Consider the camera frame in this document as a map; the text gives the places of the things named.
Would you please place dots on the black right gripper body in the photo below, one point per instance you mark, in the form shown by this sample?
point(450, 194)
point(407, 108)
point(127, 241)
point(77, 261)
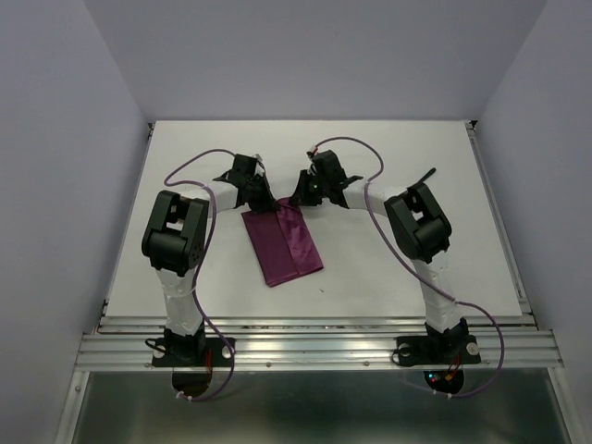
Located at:
point(323, 185)

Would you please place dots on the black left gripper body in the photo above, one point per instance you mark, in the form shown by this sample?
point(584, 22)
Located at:
point(253, 185)

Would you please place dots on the purple cloth napkin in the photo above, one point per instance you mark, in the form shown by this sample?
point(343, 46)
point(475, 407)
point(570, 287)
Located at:
point(283, 244)

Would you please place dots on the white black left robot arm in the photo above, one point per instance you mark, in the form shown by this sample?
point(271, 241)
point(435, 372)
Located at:
point(176, 239)

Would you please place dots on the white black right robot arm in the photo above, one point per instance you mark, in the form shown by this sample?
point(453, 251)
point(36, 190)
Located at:
point(422, 234)

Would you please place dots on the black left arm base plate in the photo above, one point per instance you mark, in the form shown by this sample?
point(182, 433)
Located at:
point(215, 353)

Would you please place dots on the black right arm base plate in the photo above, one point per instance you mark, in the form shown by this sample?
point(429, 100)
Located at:
point(411, 351)

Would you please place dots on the aluminium left side rail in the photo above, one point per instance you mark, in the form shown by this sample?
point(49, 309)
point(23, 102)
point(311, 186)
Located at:
point(122, 217)

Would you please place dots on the aluminium rail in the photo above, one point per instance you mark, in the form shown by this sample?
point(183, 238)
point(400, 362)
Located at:
point(526, 308)
point(122, 217)

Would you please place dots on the aluminium front rail frame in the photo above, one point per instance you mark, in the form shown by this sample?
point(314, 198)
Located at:
point(298, 344)

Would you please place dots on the aluminium right side rail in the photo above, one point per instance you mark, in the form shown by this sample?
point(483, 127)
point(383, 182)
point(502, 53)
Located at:
point(526, 308)

